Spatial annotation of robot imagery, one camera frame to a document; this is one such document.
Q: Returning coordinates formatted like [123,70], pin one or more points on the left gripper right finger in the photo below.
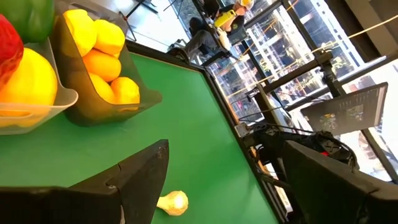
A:
[335,196]

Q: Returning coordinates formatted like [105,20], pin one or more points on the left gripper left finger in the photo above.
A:
[136,180]

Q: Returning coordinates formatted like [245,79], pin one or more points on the clear container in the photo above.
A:
[93,115]

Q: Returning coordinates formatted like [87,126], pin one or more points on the clear plastic basket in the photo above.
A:
[66,99]

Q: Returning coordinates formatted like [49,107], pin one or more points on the yellow bell pepper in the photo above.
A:
[31,81]

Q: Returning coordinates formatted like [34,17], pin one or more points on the yellow lemon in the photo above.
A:
[79,29]
[109,37]

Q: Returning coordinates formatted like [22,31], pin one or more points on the red bell pepper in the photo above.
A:
[9,49]

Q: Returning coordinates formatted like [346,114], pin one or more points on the green bell pepper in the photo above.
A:
[28,18]

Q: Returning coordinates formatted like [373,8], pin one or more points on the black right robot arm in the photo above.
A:
[273,143]

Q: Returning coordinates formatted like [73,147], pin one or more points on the garlic bulb with stem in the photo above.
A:
[175,203]

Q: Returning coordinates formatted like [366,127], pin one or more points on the green table mat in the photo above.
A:
[186,124]

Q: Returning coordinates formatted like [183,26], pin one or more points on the black monitor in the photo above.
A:
[348,112]

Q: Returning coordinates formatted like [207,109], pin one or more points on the black metal beam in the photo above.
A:
[295,73]

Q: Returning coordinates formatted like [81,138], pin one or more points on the black tripod stand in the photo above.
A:
[129,28]

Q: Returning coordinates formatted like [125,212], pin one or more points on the person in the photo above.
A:
[236,25]

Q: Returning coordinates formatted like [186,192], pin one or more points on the black table frame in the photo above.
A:
[174,59]

